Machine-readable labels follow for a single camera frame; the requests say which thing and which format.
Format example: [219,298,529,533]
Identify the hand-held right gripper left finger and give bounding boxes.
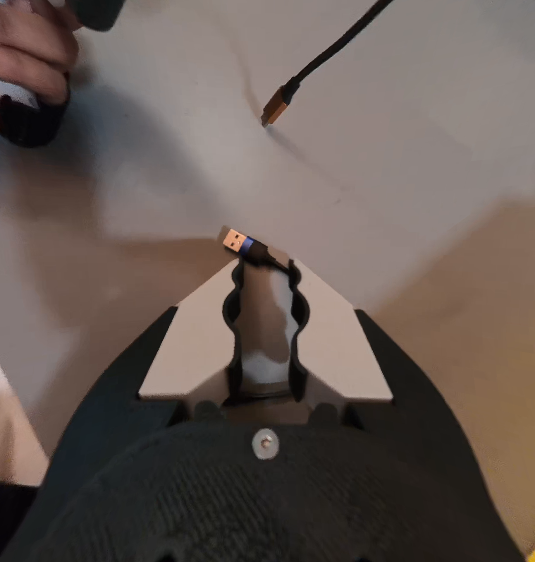
[138,258,246,407]

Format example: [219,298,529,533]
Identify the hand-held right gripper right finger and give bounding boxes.
[288,259,394,409]

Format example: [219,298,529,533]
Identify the black cable blue plugs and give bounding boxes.
[217,225,294,275]

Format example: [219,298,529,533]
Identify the black cable orange plugs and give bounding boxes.
[261,0,396,129]

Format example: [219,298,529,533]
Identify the grey desk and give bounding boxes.
[0,0,535,549]

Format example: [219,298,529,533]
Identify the person's left hand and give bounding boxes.
[0,2,82,106]

